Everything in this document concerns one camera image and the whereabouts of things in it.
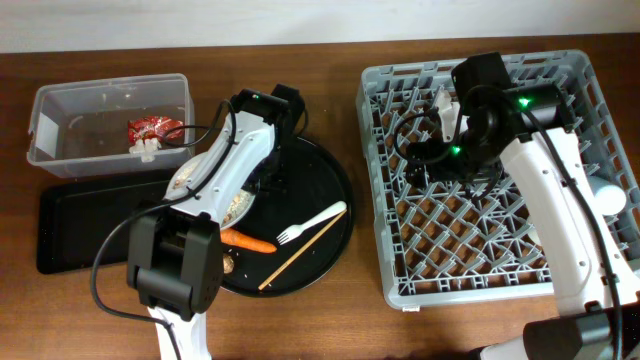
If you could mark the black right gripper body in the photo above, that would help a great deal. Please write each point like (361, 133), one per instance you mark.
(463, 160)

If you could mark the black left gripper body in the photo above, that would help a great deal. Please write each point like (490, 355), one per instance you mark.
(274, 173)

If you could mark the grey plate with food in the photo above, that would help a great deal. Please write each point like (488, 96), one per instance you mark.
(239, 205)

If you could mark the white plastic fork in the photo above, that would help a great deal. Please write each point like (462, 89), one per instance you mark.
(294, 231)

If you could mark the orange carrot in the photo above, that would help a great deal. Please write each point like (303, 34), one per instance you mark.
(234, 238)

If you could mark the wooden chopstick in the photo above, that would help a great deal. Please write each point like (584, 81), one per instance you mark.
(296, 255)

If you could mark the brown ginger piece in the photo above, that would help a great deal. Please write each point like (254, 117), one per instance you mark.
(228, 264)

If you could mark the red snack wrapper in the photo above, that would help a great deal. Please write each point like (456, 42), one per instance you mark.
(149, 127)

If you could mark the light blue plastic cup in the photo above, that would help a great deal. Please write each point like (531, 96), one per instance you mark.
(610, 199)

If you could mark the pale pink bowl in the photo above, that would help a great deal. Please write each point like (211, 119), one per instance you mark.
(448, 111)

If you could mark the white paper cup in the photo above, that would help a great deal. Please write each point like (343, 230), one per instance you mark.
(533, 235)

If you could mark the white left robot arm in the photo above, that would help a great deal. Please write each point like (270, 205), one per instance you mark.
(175, 256)

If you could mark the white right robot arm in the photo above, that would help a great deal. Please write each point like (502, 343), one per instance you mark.
(528, 132)

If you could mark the grey dishwasher rack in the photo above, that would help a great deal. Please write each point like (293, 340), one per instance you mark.
(435, 246)

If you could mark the clear plastic waste bin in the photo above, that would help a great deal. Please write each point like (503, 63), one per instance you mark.
(79, 129)

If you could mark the round black serving tray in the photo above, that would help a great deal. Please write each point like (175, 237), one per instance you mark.
(315, 180)

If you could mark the black rectangular tray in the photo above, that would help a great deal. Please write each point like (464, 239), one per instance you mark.
(75, 218)

